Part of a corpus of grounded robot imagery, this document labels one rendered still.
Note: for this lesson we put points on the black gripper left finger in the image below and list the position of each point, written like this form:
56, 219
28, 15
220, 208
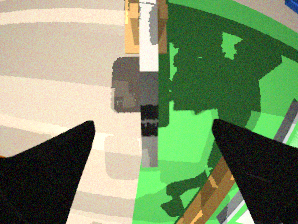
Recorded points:
39, 184

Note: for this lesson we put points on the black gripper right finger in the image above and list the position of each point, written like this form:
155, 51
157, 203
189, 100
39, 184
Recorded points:
265, 170

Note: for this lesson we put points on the orange mallet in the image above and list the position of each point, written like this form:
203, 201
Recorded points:
211, 196

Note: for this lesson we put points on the green putting mat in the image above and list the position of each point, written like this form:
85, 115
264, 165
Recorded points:
225, 61

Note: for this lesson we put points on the red golf putter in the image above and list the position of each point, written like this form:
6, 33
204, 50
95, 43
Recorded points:
149, 82

